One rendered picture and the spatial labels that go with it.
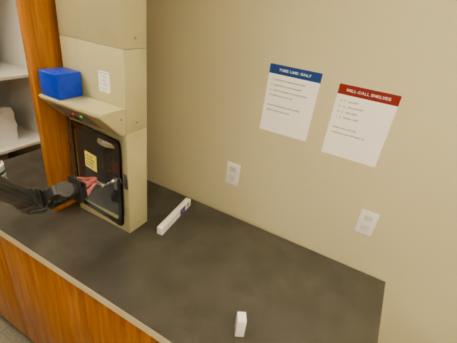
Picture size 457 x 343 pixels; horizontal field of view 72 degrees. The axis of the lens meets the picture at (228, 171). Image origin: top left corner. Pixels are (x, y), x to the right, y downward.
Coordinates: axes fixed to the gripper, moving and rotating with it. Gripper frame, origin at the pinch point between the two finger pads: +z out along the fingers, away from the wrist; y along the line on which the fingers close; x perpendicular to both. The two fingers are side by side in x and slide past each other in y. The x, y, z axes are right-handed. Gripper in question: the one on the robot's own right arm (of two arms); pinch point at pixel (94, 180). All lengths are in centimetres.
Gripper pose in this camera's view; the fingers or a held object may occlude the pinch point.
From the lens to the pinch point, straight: 137.3
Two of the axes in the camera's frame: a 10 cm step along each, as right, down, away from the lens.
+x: -8.7, -3.2, 3.8
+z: 4.8, -3.7, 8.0
